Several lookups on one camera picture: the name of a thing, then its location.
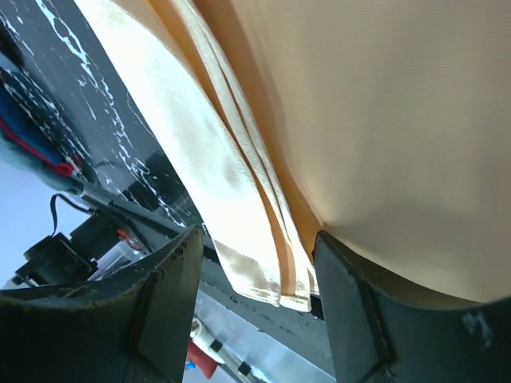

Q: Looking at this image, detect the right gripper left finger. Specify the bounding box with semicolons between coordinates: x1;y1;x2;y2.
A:
1;227;204;382

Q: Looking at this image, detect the peach cloth napkin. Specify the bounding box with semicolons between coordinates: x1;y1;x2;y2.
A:
77;1;510;311

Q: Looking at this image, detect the black marble pattern mat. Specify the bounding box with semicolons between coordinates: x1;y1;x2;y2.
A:
1;1;202;230

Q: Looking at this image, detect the blue grey folded napkin stack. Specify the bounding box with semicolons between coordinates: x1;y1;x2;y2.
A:
1;85;84;195

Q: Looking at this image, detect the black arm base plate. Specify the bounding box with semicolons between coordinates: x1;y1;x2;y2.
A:
11;191;336;376

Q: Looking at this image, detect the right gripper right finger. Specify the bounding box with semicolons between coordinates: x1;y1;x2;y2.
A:
313;231;510;382

